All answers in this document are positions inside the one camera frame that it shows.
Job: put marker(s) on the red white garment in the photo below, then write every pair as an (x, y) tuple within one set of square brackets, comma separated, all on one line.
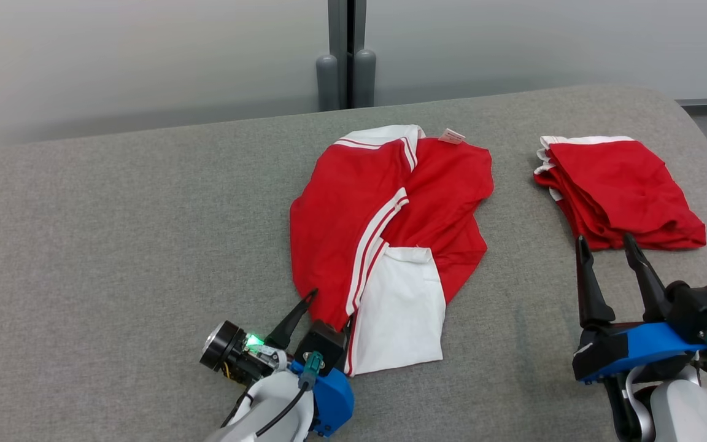
[(623, 184)]

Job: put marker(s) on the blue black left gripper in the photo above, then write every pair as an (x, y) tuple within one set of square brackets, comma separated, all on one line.
[(332, 402)]

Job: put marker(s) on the grey partition post two feet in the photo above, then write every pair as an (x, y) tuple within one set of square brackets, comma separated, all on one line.
[(346, 55)]

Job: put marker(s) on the red white jersey with lettering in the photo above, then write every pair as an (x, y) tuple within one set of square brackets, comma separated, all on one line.
[(341, 215)]

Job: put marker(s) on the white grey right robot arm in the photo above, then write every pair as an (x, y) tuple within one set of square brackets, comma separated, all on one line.
[(679, 411)]

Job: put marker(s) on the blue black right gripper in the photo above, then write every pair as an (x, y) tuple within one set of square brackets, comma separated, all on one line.
[(636, 350)]

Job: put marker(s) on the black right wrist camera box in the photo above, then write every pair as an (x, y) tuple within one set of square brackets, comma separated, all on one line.
[(706, 310)]

